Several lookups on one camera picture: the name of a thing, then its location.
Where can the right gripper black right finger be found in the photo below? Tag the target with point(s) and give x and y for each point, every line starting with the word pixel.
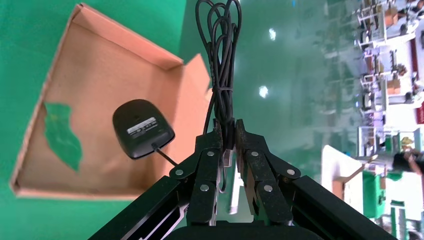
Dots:
pixel 261 172

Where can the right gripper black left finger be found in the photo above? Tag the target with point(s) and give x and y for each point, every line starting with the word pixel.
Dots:
pixel 205 172

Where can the small brown cardboard box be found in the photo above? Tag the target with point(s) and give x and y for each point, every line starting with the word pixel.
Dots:
pixel 339 188

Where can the open shallow cardboard box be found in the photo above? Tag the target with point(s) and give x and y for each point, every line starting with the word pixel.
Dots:
pixel 99 73

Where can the distant person black sleeve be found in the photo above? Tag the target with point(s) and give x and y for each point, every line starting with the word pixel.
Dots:
pixel 405 162

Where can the large green tablecloth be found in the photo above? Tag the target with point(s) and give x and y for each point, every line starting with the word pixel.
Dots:
pixel 26 33

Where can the white pedestal table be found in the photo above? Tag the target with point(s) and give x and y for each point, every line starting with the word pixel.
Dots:
pixel 331 162

